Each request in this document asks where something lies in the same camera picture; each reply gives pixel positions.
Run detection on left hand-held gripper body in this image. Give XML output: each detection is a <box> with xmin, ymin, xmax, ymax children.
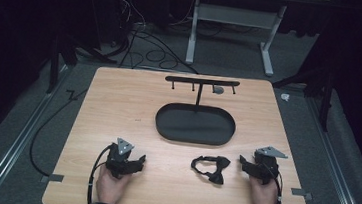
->
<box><xmin>104</xmin><ymin>136</ymin><xmax>143</xmax><ymax>181</ymax></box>

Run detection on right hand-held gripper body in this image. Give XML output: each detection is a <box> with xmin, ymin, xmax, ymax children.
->
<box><xmin>250</xmin><ymin>144</ymin><xmax>289</xmax><ymax>187</ymax></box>

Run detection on black bow tie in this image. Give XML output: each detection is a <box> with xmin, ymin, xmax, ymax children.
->
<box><xmin>188</xmin><ymin>152</ymin><xmax>232</xmax><ymax>187</ymax></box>

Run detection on person's left hand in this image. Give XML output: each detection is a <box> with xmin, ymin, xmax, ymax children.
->
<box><xmin>94</xmin><ymin>165</ymin><xmax>132</xmax><ymax>204</ymax></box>

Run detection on person's right hand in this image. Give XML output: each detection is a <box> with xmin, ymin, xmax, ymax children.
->
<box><xmin>247</xmin><ymin>176</ymin><xmax>280</xmax><ymax>204</ymax></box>

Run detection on grey tape strip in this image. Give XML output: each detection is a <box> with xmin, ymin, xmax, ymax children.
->
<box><xmin>289</xmin><ymin>187</ymin><xmax>314</xmax><ymax>202</ymax></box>
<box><xmin>40</xmin><ymin>172</ymin><xmax>65</xmax><ymax>186</ymax></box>

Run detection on black hook rack with tray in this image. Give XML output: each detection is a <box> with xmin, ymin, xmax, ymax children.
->
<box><xmin>152</xmin><ymin>73</ymin><xmax>241</xmax><ymax>148</ymax></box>

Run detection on small grey round sticker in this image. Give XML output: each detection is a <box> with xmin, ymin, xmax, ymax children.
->
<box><xmin>212</xmin><ymin>85</ymin><xmax>226</xmax><ymax>96</ymax></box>

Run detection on black tripod stand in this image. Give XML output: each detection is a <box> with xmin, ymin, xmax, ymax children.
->
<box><xmin>44</xmin><ymin>30</ymin><xmax>121</xmax><ymax>101</ymax></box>
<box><xmin>268</xmin><ymin>62</ymin><xmax>337</xmax><ymax>133</ymax></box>

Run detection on left hand-held gripper black cable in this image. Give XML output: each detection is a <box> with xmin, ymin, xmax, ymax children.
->
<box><xmin>86</xmin><ymin>142</ymin><xmax>115</xmax><ymax>204</ymax></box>

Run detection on metal floor rail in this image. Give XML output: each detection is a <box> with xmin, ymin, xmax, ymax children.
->
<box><xmin>295</xmin><ymin>96</ymin><xmax>362</xmax><ymax>204</ymax></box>
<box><xmin>0</xmin><ymin>58</ymin><xmax>70</xmax><ymax>204</ymax></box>

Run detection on long black floor cable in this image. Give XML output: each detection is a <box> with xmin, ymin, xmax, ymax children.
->
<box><xmin>26</xmin><ymin>82</ymin><xmax>90</xmax><ymax>181</ymax></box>

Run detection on tangle of black floor cables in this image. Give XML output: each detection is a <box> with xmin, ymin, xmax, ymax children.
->
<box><xmin>113</xmin><ymin>0</ymin><xmax>207</xmax><ymax>77</ymax></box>

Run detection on white metal desk frame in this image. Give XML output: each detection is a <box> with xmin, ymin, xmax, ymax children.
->
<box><xmin>184</xmin><ymin>0</ymin><xmax>289</xmax><ymax>78</ymax></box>

